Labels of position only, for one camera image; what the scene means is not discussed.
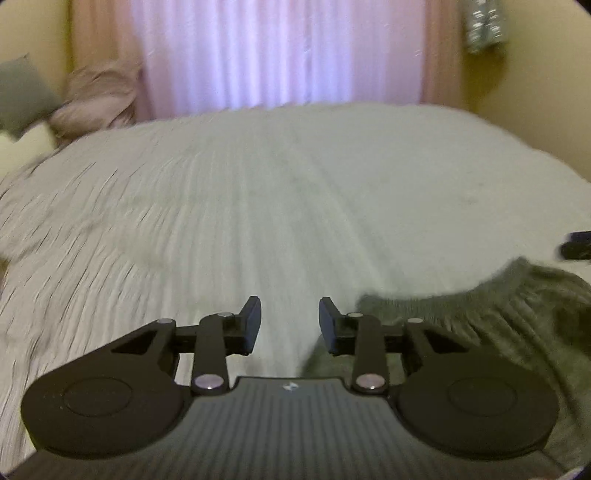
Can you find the crumpled pink blanket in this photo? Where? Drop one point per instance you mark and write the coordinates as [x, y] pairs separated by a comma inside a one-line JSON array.
[[94, 99]]

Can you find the hanging patterned grey cloth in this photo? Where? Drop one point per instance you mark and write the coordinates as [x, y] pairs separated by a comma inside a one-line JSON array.
[[485, 23]]

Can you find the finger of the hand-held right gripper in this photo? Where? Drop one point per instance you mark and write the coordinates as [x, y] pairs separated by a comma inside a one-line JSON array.
[[577, 249]]

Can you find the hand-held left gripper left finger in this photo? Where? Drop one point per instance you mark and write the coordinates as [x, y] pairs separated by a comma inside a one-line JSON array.
[[253, 325]]

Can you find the pink curtain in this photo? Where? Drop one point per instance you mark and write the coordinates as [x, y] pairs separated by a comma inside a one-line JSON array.
[[104, 32], [441, 50]]

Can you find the sheer white curtain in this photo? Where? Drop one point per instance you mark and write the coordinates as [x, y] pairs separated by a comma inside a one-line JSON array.
[[281, 50]]

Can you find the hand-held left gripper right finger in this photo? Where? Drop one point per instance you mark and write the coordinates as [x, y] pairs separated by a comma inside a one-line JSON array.
[[327, 325]]

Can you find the olive green knit sweater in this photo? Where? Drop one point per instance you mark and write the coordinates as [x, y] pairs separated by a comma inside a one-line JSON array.
[[508, 318]]

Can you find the white ribbed bedspread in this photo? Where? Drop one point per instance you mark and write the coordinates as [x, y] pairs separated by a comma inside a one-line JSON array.
[[258, 207]]

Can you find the grey pillow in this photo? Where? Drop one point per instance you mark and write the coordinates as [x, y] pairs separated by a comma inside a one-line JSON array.
[[21, 94]]

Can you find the cream pillow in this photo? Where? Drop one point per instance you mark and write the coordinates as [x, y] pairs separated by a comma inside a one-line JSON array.
[[25, 147]]

